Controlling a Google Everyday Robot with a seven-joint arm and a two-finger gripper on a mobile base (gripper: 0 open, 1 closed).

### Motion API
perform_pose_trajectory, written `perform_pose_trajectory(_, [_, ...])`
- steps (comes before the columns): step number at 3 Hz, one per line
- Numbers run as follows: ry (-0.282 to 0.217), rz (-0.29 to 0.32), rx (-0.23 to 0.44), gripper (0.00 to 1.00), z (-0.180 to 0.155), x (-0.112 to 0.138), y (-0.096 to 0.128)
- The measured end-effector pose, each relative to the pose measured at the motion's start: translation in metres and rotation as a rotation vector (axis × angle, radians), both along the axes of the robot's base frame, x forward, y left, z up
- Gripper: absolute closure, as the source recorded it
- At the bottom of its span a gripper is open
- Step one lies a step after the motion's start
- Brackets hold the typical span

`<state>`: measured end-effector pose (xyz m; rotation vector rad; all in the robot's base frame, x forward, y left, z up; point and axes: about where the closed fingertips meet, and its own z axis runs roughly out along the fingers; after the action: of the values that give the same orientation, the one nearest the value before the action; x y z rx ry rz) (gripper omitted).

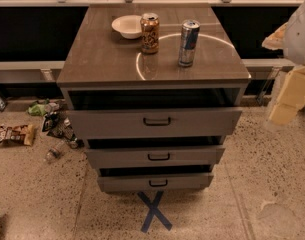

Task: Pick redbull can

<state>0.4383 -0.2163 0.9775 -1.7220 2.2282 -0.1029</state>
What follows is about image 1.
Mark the grey drawer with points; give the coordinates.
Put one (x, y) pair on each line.
(155, 182)
(154, 123)
(154, 156)

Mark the gold patterned drink can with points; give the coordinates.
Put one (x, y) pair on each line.
(150, 33)

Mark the brown snack bag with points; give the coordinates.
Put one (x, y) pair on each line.
(21, 134)

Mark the middle grey drawer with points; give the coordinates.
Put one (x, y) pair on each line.
(154, 156)

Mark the bottom grey drawer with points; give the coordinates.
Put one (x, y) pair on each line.
(155, 182)

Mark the white ceramic bowl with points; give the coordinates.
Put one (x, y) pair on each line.
(128, 26)

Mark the top grey drawer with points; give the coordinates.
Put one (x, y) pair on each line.
(154, 123)

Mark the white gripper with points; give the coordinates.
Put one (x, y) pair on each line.
(300, 34)

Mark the silver blue Red Bull can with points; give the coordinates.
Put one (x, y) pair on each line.
(189, 36)

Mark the green crumpled bag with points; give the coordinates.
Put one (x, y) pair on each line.
(37, 108)

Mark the dark snack packet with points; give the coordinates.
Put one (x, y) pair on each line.
(50, 121)

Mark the clear plastic bottle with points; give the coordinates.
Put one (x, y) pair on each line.
(54, 152)

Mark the grey drawer cabinet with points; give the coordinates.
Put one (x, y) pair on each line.
(105, 71)

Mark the blue tape cross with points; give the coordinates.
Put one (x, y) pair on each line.
(153, 211)

